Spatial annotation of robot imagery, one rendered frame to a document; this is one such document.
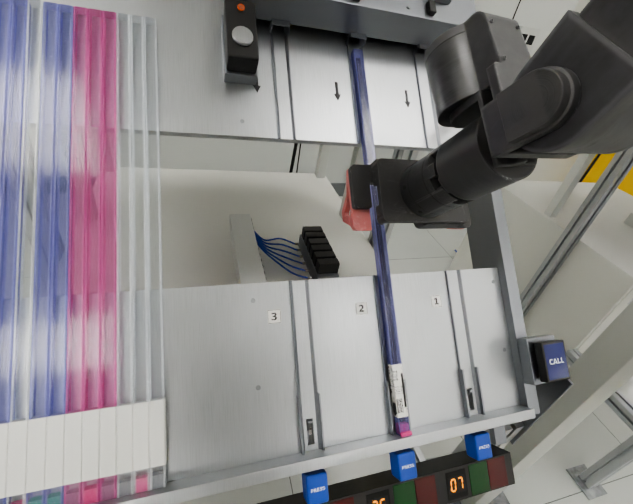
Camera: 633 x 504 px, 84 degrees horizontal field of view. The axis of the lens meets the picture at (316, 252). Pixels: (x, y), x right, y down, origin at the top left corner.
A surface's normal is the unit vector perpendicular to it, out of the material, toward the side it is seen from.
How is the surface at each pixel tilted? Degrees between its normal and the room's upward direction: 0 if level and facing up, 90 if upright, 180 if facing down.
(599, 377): 90
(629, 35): 90
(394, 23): 133
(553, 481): 0
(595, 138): 116
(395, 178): 43
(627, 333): 90
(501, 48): 38
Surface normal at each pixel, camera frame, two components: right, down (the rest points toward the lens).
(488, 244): -0.95, 0.04
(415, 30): 0.09, 0.98
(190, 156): 0.27, 0.60
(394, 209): 0.31, -0.18
